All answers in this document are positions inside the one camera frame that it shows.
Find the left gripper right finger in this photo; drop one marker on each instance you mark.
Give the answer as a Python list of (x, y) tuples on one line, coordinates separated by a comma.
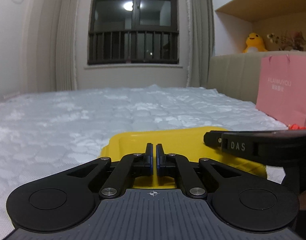
[(181, 170)]

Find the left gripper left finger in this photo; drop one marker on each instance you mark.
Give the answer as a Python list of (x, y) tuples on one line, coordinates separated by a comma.
[(131, 166)]

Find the yellow container lid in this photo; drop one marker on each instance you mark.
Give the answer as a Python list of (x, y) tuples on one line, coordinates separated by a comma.
[(188, 142)]

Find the red plush toy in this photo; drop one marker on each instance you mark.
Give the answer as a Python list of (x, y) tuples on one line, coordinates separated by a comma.
[(296, 127)]

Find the pink paper bag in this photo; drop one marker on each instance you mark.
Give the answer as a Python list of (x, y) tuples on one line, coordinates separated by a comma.
[(282, 88)]

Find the beige headboard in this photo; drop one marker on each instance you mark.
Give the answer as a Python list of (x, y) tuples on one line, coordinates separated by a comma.
[(237, 75)]

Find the grey quilted bedspread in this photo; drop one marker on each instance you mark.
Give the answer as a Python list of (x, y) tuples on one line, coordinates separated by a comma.
[(42, 134)]

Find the yellow plush duck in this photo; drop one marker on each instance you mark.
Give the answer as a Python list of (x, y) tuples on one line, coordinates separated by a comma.
[(254, 43)]

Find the beige curtain left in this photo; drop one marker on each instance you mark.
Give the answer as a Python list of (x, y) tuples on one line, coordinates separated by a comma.
[(65, 66)]

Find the beige curtain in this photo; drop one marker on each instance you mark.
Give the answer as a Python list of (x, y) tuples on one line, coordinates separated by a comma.
[(201, 41), (65, 66)]

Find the beige curtain right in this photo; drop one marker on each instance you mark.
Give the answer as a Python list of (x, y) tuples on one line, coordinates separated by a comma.
[(201, 41)]

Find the window with black railing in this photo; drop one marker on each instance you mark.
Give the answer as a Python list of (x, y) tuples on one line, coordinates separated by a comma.
[(133, 32)]

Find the wooden shelf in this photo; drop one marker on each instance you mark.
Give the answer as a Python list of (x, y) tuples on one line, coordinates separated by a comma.
[(256, 10)]

